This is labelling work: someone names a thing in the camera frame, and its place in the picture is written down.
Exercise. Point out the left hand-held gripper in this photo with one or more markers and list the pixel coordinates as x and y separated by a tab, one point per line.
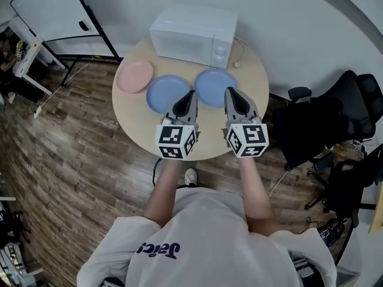
173	139

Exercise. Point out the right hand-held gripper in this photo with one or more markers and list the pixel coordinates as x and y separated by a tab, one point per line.
248	139

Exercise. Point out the blue plate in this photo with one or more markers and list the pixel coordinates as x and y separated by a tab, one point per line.
212	84
164	93

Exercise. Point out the pink plate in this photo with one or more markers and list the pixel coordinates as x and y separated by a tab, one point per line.
134	76

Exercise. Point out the person's right forearm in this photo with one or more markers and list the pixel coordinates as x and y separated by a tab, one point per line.
254	196

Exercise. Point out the person's left forearm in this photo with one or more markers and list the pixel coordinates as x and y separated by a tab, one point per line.
164	193

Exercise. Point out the person's white shoe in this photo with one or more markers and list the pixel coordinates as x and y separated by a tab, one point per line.
191	176

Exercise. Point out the white microwave oven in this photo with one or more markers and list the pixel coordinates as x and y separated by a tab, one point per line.
191	31

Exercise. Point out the black whiteboard eraser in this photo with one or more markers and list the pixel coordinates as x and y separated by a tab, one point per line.
84	25

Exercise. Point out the person's white t-shirt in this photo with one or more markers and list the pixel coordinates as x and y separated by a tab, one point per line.
209	244

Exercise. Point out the blue electronic device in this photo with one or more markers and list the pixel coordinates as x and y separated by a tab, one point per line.
330	232

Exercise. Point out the white desk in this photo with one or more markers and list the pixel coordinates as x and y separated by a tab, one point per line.
27	61

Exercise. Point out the wooden board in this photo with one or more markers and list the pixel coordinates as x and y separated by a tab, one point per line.
377	211

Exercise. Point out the whiteboard with black stand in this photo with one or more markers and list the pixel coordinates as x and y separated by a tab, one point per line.
45	7

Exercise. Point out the black grey waist device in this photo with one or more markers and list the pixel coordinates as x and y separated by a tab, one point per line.
303	271

